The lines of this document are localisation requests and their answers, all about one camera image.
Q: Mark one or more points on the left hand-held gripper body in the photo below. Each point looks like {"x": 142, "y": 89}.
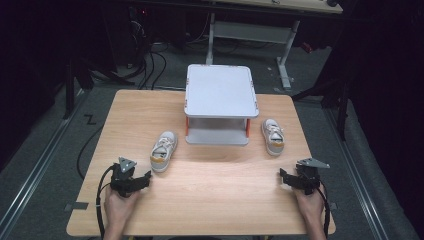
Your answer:
{"x": 122, "y": 180}

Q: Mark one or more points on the metal floor rail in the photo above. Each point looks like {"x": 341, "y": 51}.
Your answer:
{"x": 40, "y": 166}
{"x": 358, "y": 173}

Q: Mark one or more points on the person's left hand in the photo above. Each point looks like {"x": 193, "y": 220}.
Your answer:
{"x": 117, "y": 208}

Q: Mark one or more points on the black metal stand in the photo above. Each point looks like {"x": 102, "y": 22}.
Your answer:
{"x": 70, "y": 86}
{"x": 340, "y": 106}

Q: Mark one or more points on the white and yellow sneaker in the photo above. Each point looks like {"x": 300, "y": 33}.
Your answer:
{"x": 162, "y": 151}
{"x": 274, "y": 137}

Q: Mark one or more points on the small red object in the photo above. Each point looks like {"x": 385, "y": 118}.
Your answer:
{"x": 307, "y": 47}

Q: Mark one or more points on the white-framed desk with wooden top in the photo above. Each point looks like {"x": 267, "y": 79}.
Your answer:
{"x": 253, "y": 31}

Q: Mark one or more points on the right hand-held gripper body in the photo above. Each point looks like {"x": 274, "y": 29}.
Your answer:
{"x": 308, "y": 178}

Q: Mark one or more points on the white two-tier shoe rack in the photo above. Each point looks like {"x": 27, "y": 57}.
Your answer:
{"x": 220, "y": 93}

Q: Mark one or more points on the grey tape strip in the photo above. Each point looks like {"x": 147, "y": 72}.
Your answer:
{"x": 332, "y": 206}
{"x": 77, "y": 206}

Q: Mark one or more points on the person's right hand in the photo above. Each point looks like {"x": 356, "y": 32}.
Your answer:
{"x": 310, "y": 206}

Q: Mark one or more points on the dark computer tower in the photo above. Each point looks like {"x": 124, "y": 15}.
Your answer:
{"x": 136, "y": 33}

